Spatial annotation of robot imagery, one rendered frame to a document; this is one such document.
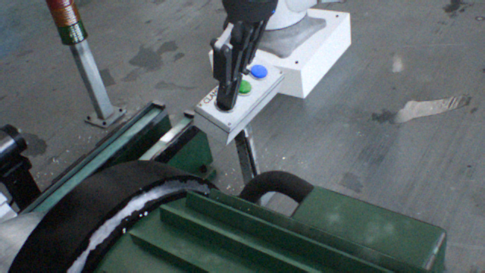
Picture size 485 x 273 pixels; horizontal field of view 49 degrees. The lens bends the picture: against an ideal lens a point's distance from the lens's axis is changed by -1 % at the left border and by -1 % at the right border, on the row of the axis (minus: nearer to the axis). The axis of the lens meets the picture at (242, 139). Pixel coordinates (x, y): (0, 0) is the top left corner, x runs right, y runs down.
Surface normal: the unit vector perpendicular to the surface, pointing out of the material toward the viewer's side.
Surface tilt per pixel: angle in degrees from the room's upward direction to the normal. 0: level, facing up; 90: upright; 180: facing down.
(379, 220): 0
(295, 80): 90
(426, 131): 0
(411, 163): 0
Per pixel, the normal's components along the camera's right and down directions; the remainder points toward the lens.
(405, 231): -0.16, -0.76
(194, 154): 0.81, 0.26
